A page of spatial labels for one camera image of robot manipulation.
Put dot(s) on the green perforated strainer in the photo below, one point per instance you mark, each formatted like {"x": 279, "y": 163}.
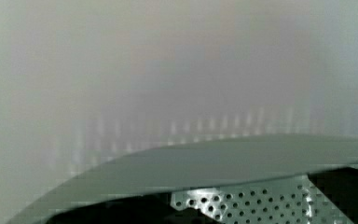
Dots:
{"x": 251, "y": 180}

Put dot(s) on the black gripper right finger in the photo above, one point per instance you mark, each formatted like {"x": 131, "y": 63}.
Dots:
{"x": 340, "y": 186}

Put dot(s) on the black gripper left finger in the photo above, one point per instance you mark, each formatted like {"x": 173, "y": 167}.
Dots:
{"x": 146, "y": 209}

